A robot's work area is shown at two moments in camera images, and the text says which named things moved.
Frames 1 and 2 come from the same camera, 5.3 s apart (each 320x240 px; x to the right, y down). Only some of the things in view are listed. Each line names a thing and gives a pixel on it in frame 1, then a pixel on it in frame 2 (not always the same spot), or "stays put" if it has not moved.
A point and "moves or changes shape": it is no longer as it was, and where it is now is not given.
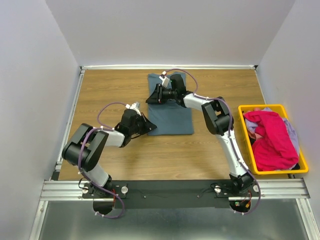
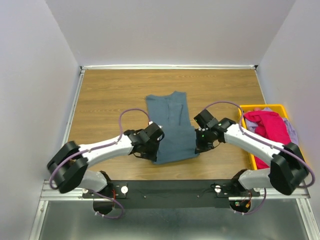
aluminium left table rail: [56, 175] stays put
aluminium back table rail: [168, 66] stays put
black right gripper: [156, 96] to [199, 146]
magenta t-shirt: [277, 149] stays put
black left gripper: [148, 126] to [152, 156]
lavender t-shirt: [252, 126] stays put
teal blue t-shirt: [170, 118] moves or changes shape
